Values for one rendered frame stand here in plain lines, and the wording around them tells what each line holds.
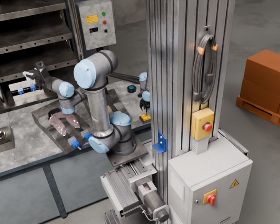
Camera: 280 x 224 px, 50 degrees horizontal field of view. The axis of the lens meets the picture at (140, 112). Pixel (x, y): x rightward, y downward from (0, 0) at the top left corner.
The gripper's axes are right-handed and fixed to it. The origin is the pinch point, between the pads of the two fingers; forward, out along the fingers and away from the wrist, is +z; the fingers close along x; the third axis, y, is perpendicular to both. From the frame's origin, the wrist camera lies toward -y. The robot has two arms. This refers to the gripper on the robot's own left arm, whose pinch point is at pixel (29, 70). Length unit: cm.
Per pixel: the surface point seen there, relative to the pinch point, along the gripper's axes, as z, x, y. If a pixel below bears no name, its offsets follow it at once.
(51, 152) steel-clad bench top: 1, 6, 65
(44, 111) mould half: 30, 25, 51
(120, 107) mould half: -13, 64, 49
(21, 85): 79, 37, 48
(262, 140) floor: -98, 202, 120
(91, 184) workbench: -7, 34, 112
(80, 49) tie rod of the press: 46, 81, 19
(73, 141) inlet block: -10, 18, 57
